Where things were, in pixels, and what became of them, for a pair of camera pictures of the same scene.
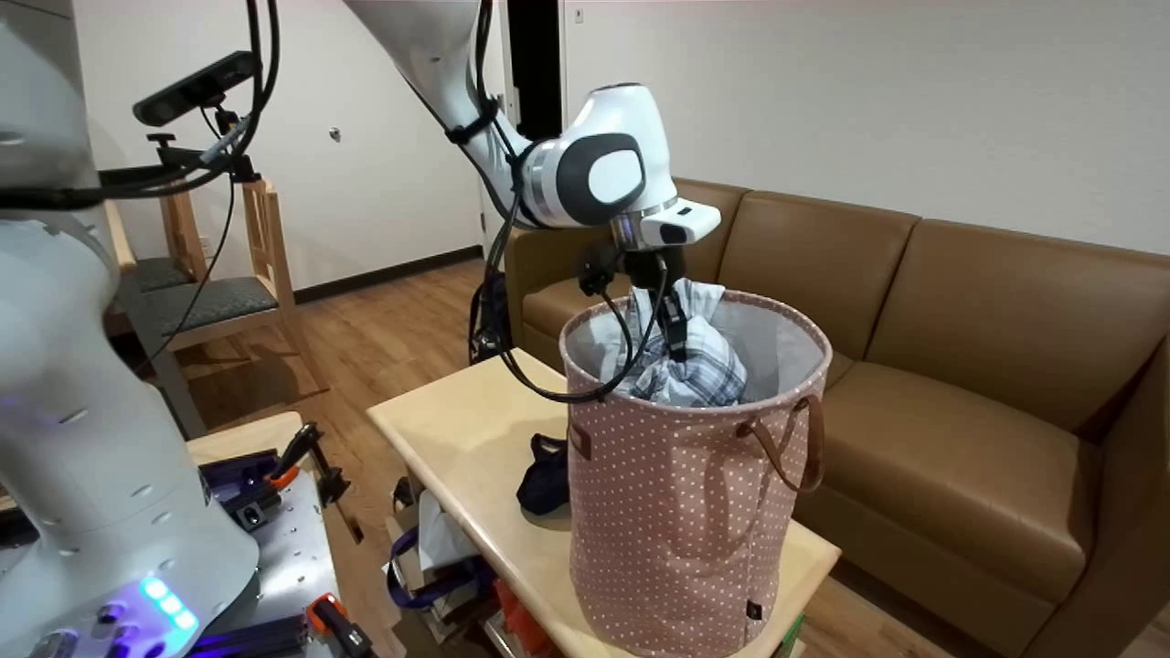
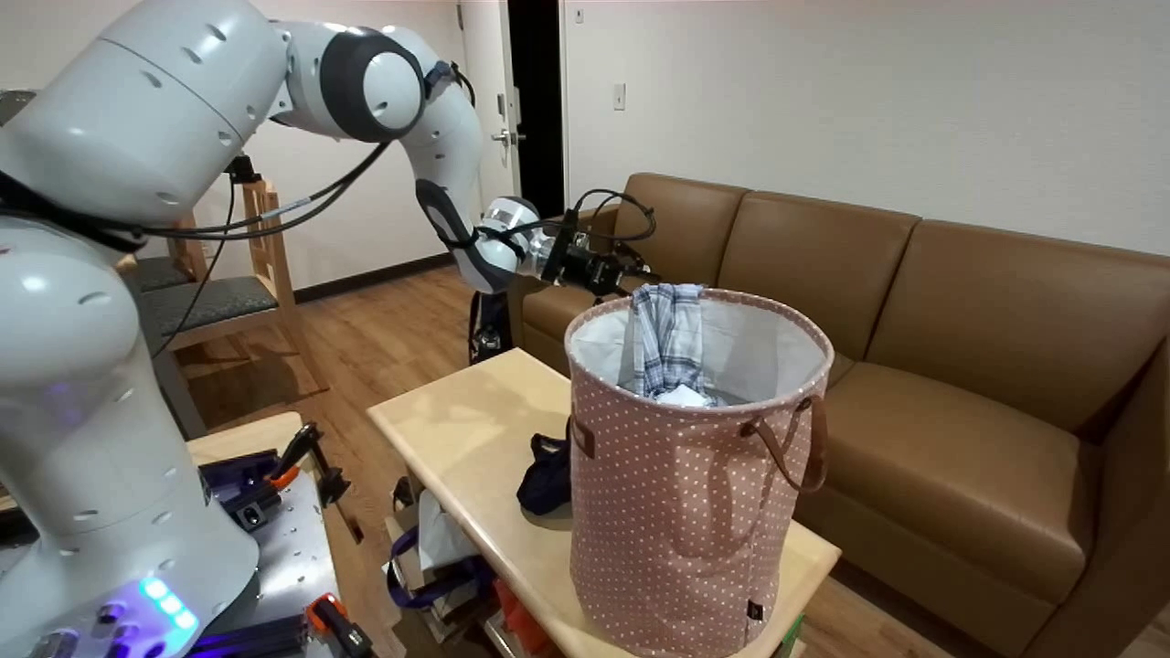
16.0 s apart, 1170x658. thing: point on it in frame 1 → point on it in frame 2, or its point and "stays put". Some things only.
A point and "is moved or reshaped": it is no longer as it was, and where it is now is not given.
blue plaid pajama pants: x=634 y=357 is moved or reshaped
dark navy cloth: x=548 y=479 stays put
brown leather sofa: x=996 y=420 stays put
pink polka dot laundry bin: x=685 y=517 stays put
